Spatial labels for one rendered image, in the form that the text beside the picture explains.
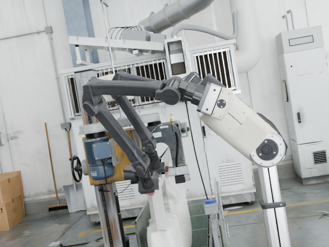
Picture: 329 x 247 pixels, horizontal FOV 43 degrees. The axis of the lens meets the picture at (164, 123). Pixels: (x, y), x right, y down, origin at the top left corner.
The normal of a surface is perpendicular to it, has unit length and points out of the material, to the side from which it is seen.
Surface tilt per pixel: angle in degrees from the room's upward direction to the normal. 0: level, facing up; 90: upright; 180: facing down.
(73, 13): 90
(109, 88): 115
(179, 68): 44
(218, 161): 90
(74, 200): 76
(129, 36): 88
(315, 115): 90
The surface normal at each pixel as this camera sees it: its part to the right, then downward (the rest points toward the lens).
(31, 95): -0.11, 0.07
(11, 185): 0.96, -0.15
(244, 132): 0.33, 0.42
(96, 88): -0.07, 0.53
